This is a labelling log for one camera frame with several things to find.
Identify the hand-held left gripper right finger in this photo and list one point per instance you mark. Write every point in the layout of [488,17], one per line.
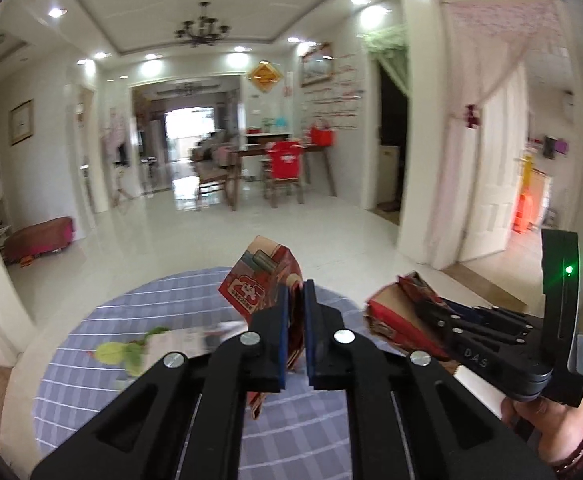
[311,340]

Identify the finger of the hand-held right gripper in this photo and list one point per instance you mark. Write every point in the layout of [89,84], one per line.
[444,324]
[501,322]

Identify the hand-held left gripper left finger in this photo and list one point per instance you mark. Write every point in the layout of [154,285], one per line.
[282,340]

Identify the torn red printed carton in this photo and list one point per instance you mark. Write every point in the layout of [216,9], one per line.
[259,280]

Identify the person's right hand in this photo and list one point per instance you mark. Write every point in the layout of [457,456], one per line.
[551,430]

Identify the white printed paper wrapper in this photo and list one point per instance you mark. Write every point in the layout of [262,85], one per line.
[186,337]

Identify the orange plastic object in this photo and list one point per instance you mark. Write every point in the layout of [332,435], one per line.
[522,214]

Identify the yellow hanging object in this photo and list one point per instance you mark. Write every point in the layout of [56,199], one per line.
[527,172]

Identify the chair with metal legs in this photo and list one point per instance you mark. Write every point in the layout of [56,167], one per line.
[284,190]

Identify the white panel door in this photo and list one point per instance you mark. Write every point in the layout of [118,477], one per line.
[491,170]

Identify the white low cabinet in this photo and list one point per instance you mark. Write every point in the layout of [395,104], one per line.
[389,175]

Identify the green leaf scraps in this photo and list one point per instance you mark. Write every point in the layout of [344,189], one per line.
[116,352]

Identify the blue checked tablecloth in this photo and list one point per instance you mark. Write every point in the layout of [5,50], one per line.
[121,410]

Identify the wooden dining chair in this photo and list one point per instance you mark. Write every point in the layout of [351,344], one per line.
[211,175]

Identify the wooden dining table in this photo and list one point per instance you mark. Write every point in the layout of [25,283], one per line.
[249,151]

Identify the grey sofa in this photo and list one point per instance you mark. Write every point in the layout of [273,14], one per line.
[209,145]

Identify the red curtain ornament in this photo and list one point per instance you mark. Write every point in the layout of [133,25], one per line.
[471,116]

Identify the brown pink bench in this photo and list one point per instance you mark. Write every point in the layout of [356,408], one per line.
[39,237]

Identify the small dark ceiling lamp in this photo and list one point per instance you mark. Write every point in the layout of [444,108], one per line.
[190,89]

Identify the pink lace curtain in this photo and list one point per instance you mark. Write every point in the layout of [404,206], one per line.
[496,35]

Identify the green lace curtain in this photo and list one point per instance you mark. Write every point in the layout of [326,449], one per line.
[386,42]

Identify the black chandelier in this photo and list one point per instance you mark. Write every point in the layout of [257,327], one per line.
[201,27]

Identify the recessed ceiling spotlights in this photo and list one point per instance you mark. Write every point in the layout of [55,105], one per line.
[57,11]

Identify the gold diamond wall decoration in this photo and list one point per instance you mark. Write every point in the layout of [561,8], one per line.
[265,76]

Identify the large framed wall picture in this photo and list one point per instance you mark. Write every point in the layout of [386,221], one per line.
[316,64]

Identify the small framed wall picture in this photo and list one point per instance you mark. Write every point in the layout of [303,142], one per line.
[21,122]

